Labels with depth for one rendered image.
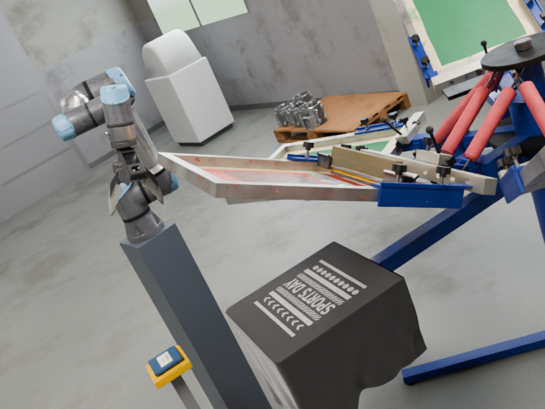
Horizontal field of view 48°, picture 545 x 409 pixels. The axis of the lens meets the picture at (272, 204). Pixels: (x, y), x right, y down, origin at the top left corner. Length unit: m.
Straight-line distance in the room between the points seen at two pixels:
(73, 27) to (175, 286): 7.80
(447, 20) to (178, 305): 1.94
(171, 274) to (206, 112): 5.79
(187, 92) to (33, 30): 2.77
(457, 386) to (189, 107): 5.81
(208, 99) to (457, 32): 5.28
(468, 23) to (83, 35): 7.48
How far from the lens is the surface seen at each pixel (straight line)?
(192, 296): 2.54
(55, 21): 9.93
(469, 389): 2.95
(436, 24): 3.36
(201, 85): 8.13
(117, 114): 1.73
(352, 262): 2.16
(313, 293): 2.08
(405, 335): 2.07
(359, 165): 2.06
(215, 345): 2.65
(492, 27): 3.29
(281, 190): 1.61
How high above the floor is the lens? 2.02
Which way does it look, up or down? 22 degrees down
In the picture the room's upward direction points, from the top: 24 degrees counter-clockwise
